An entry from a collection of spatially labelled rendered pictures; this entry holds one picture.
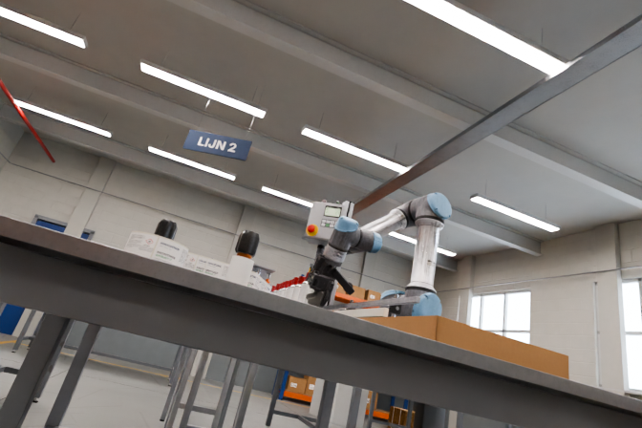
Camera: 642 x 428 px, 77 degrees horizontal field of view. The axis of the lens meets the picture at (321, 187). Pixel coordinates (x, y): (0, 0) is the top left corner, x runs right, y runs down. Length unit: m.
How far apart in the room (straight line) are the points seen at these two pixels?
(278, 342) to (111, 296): 0.21
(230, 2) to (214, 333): 3.94
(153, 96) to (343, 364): 5.99
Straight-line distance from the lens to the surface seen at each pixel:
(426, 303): 1.56
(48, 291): 0.55
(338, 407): 7.12
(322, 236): 1.90
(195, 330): 0.54
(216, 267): 1.81
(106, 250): 0.51
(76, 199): 9.72
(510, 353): 0.74
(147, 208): 9.52
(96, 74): 6.61
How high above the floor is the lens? 0.77
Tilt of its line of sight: 23 degrees up
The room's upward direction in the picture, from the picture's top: 14 degrees clockwise
